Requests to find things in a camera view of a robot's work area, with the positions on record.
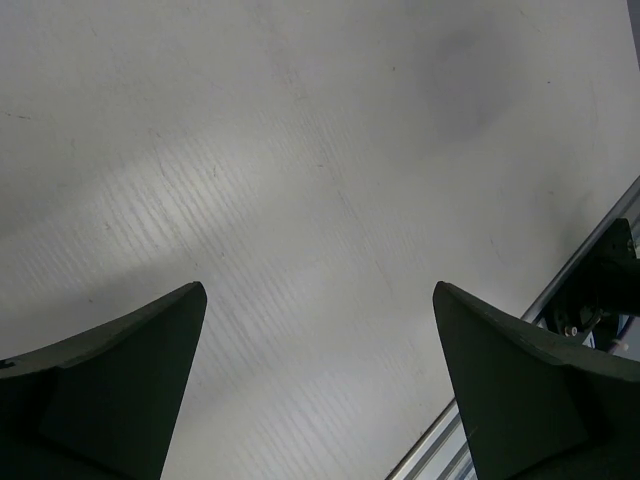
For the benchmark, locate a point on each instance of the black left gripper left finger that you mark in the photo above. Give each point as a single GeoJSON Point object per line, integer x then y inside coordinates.
{"type": "Point", "coordinates": [102, 404]}

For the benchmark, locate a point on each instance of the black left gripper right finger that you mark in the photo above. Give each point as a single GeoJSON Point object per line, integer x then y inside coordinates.
{"type": "Point", "coordinates": [535, 405]}

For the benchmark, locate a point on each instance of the aluminium front rail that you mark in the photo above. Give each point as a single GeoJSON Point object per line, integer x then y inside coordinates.
{"type": "Point", "coordinates": [442, 452]}

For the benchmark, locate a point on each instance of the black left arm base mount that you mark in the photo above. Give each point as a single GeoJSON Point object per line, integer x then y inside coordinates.
{"type": "Point", "coordinates": [604, 284]}

